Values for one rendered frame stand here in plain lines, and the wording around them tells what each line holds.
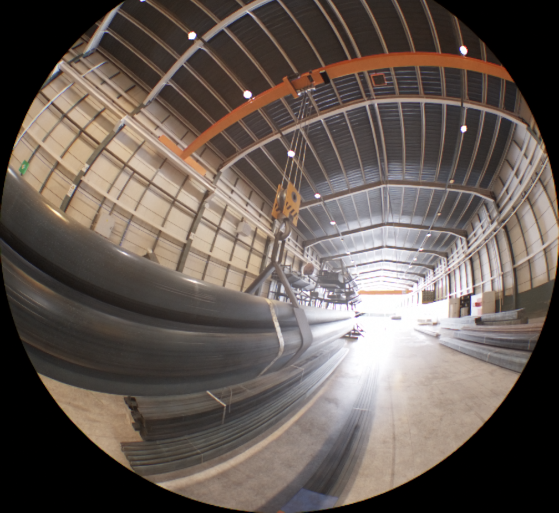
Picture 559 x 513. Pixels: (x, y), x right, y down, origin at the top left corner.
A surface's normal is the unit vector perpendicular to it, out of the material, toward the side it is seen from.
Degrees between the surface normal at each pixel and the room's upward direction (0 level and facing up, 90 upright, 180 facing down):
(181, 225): 90
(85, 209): 90
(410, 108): 170
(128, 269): 64
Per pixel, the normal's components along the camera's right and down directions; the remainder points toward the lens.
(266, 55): -0.04, 0.88
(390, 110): -0.33, 0.90
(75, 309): 0.69, -0.72
